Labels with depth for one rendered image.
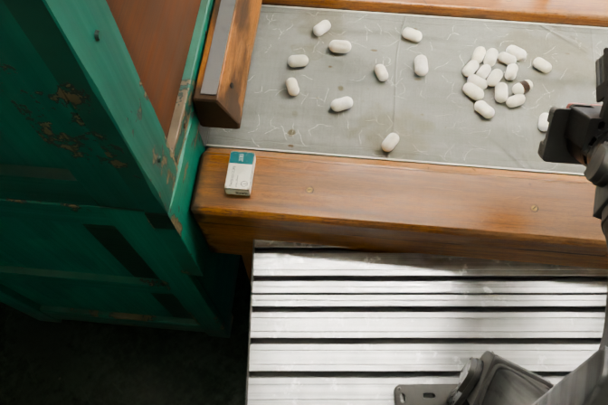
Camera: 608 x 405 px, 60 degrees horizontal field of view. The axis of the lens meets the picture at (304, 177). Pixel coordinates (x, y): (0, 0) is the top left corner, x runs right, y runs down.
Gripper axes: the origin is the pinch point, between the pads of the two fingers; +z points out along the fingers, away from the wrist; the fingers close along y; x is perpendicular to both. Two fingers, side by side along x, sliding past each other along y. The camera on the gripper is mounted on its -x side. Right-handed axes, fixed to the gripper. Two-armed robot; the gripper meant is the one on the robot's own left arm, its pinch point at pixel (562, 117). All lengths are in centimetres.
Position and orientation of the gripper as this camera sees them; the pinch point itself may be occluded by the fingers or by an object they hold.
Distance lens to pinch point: 77.4
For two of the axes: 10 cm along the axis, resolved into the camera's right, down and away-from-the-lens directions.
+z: 0.7, -3.7, 9.2
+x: -0.6, 9.2, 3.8
